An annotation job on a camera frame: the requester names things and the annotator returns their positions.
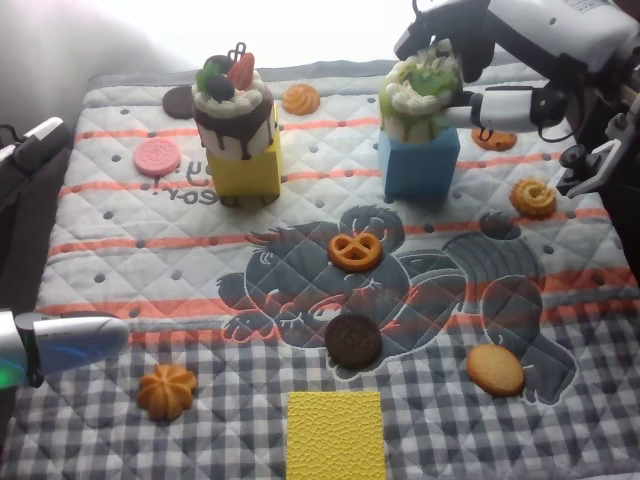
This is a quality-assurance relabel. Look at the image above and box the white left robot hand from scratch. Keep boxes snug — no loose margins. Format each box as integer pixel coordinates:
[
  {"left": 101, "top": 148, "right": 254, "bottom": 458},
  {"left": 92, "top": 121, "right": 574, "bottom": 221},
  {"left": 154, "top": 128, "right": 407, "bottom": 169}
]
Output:
[{"left": 0, "top": 115, "right": 131, "bottom": 390}]

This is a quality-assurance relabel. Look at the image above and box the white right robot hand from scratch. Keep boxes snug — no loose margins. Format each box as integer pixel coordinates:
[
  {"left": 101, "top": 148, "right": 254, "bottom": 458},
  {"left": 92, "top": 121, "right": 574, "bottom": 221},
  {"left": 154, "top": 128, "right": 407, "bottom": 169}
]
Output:
[{"left": 393, "top": 0, "right": 640, "bottom": 134}]

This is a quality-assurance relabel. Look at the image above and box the green cupcake toy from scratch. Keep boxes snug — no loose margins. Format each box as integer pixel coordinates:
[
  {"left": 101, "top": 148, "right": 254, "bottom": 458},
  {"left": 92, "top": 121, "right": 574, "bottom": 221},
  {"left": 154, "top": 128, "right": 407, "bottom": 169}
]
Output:
[{"left": 378, "top": 42, "right": 464, "bottom": 146}]

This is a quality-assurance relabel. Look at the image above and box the chocolate drip toy cake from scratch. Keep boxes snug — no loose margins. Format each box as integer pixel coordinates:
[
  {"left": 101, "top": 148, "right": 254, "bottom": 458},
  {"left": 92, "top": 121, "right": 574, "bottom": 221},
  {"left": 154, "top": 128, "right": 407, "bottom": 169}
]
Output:
[{"left": 192, "top": 42, "right": 277, "bottom": 162}]

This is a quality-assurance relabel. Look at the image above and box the blue foam cube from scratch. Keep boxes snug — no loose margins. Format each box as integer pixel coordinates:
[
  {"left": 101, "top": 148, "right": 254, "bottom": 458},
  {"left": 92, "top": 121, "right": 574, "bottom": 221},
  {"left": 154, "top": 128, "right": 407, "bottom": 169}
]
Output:
[{"left": 377, "top": 125, "right": 462, "bottom": 203}]

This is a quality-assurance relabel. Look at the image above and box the yellow foam cube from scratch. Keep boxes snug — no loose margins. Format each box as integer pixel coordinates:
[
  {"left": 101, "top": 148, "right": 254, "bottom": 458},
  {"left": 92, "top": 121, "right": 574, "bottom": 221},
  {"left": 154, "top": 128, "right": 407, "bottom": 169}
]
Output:
[
  {"left": 286, "top": 390, "right": 387, "bottom": 480},
  {"left": 205, "top": 102, "right": 283, "bottom": 209}
]

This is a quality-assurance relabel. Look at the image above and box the orange flower-shaped cookie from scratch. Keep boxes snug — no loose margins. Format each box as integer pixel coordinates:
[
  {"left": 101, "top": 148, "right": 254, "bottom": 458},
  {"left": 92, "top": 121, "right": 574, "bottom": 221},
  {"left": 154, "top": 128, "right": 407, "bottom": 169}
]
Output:
[{"left": 137, "top": 363, "right": 200, "bottom": 422}]

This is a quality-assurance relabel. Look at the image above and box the grey quilt with bear print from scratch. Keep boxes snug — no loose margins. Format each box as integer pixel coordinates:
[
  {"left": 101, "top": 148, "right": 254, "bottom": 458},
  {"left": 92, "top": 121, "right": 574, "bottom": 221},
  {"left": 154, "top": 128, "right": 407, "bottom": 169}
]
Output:
[{"left": 0, "top": 59, "right": 640, "bottom": 480}]

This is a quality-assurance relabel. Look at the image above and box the round chocolate chip cookie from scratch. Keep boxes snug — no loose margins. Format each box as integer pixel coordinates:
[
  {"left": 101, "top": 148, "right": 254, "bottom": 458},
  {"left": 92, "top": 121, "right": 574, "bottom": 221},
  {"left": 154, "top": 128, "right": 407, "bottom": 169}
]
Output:
[{"left": 471, "top": 127, "right": 519, "bottom": 153}]

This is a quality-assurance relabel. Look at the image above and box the golden spiral butter cookie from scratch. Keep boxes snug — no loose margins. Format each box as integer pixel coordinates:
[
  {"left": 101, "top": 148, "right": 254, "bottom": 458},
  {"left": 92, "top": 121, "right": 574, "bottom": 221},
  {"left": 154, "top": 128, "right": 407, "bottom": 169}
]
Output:
[{"left": 508, "top": 177, "right": 558, "bottom": 220}]

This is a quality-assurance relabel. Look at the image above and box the pink round sandwich cookie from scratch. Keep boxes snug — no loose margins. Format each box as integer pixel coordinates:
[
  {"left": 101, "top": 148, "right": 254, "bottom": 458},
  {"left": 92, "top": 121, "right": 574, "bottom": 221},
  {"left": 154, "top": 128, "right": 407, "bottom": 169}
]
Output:
[{"left": 133, "top": 137, "right": 182, "bottom": 178}]

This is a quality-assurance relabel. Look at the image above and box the orange rosette swirl cookie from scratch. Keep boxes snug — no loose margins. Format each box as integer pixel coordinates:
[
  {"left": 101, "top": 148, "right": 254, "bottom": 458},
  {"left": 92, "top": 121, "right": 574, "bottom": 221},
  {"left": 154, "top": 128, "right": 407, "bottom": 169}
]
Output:
[{"left": 281, "top": 83, "right": 322, "bottom": 117}]

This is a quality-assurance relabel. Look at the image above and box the dark chocolate sandwich cookie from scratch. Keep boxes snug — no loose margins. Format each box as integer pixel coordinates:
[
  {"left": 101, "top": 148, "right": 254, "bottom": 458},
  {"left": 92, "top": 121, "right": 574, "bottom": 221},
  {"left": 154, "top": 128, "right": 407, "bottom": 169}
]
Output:
[
  {"left": 161, "top": 84, "right": 198, "bottom": 121},
  {"left": 323, "top": 313, "right": 385, "bottom": 370}
]

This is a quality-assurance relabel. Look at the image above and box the orange pretzel cookie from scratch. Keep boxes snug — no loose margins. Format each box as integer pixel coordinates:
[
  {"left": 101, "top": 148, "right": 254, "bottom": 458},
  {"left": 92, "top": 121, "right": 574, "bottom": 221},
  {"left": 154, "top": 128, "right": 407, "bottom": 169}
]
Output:
[{"left": 326, "top": 231, "right": 385, "bottom": 274}]

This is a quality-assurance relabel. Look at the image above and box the plain round beige cookie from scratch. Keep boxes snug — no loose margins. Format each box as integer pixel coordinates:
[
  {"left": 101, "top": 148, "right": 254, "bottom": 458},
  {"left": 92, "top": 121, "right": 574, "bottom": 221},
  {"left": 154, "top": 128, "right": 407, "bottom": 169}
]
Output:
[{"left": 466, "top": 343, "right": 527, "bottom": 399}]

